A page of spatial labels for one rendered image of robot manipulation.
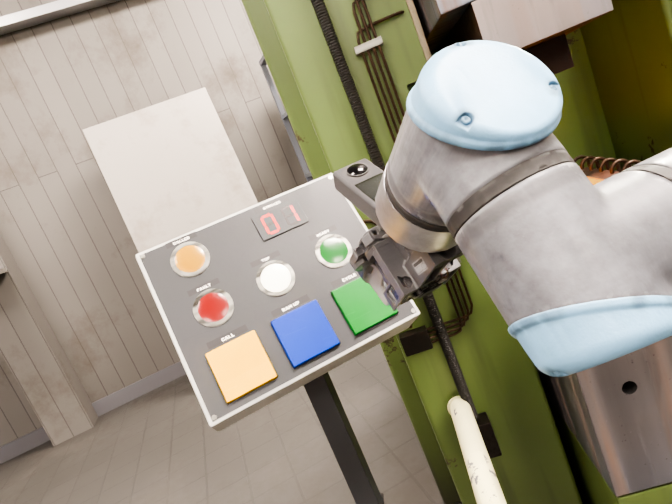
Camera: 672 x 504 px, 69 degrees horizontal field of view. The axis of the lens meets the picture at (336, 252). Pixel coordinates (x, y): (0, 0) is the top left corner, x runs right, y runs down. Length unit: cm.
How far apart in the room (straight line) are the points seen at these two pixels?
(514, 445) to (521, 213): 98
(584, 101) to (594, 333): 118
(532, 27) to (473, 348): 63
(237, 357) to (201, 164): 325
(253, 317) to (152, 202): 317
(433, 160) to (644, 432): 81
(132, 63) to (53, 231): 143
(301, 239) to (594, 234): 54
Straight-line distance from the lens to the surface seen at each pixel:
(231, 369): 71
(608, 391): 100
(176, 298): 75
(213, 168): 389
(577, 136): 144
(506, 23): 90
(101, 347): 441
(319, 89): 101
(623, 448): 107
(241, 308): 73
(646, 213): 33
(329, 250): 76
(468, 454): 100
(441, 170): 33
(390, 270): 50
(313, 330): 72
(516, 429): 123
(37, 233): 437
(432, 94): 32
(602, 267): 30
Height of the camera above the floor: 123
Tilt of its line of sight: 11 degrees down
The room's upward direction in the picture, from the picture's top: 22 degrees counter-clockwise
